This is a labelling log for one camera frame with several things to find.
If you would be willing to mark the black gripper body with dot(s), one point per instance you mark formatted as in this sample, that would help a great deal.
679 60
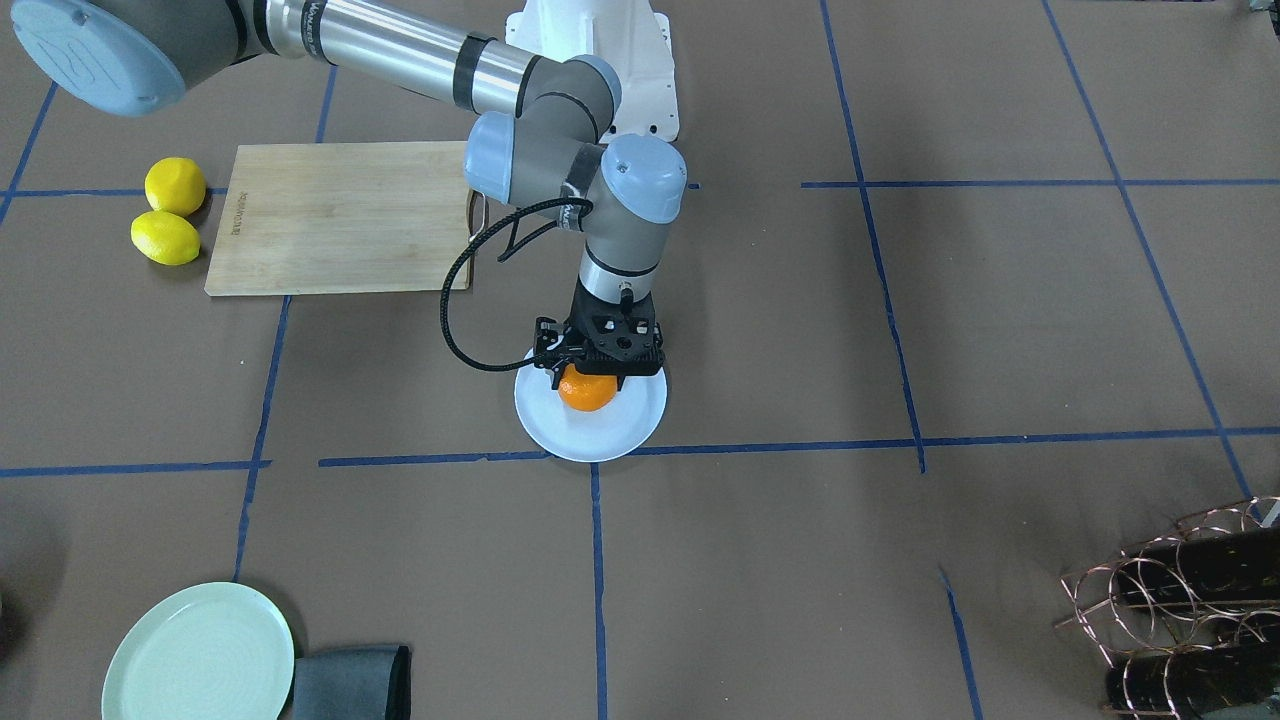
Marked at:
550 345

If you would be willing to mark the orange fruit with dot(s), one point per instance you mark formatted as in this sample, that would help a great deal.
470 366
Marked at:
586 392

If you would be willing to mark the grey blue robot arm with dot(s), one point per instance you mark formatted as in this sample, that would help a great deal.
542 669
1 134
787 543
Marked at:
538 143

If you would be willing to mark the light blue plate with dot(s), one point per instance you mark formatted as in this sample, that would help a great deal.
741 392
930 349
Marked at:
621 426

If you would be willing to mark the light green plate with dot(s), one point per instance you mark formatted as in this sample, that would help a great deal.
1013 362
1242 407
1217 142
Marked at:
217 650

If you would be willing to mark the wooden cutting board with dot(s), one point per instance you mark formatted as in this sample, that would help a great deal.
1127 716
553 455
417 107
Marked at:
320 218

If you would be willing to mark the yellow lemon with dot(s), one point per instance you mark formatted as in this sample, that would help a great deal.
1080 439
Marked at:
165 238
176 185

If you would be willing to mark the front dark wine bottle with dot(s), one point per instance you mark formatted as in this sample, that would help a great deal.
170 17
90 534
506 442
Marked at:
1239 682

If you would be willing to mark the dark wine bottle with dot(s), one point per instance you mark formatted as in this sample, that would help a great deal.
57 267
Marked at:
1239 682
1230 573

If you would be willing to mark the middle dark wine bottle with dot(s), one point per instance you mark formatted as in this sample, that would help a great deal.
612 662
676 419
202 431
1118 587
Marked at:
1230 573

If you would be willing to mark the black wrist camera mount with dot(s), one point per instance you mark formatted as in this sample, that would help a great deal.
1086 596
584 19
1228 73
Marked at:
548 336

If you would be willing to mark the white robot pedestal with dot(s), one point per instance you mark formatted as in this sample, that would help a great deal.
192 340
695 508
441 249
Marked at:
634 39

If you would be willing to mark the copper wire bottle rack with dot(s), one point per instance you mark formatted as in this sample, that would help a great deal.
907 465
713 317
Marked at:
1118 631

